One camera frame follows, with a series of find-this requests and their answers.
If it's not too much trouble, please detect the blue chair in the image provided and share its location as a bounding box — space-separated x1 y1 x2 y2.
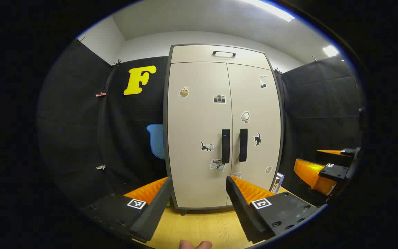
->
146 124 165 159

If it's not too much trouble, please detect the cream cabinet drawer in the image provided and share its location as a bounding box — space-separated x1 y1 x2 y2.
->
170 45 271 70

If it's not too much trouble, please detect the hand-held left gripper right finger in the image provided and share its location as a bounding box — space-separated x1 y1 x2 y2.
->
226 175 321 243

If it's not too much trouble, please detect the small blue white box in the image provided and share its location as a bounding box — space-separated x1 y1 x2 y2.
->
273 172 285 193

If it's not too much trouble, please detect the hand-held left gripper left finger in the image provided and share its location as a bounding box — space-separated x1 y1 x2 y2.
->
80 176 174 243

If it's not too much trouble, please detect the cream double-door shoe cabinet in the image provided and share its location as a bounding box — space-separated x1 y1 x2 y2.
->
163 44 285 215

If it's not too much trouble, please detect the black door handle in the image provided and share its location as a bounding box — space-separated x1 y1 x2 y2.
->
239 129 248 162
221 129 231 164

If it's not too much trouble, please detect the small ceiling light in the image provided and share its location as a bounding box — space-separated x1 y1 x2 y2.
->
322 45 339 57

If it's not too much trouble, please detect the black backdrop cloth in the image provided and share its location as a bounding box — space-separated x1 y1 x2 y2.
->
37 38 169 208
277 55 364 196

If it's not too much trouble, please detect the cream shoe cabinet door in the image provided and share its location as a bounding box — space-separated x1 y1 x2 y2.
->
227 63 282 206
167 62 233 209

